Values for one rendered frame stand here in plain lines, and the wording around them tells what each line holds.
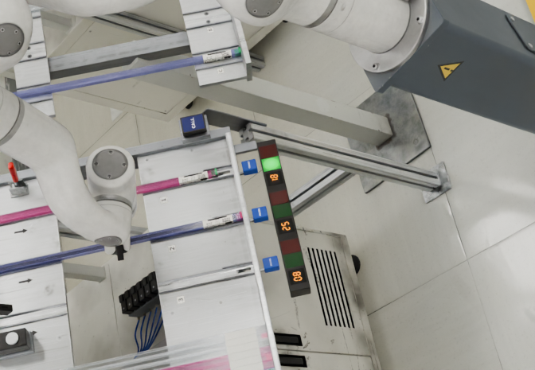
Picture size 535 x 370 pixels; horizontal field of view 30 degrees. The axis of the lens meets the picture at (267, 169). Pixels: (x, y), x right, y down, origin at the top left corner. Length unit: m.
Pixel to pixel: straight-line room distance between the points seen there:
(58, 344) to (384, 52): 0.82
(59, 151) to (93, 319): 1.02
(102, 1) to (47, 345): 0.75
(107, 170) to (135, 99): 1.61
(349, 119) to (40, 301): 1.00
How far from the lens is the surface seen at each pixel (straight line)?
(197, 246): 1.99
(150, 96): 3.32
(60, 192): 1.67
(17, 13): 1.41
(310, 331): 2.45
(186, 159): 2.08
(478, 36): 1.86
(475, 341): 2.48
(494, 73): 1.95
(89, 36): 3.02
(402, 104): 2.73
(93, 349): 2.60
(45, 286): 2.02
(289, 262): 1.97
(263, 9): 1.52
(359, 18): 1.72
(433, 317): 2.57
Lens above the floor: 1.97
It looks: 40 degrees down
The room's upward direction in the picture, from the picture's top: 77 degrees counter-clockwise
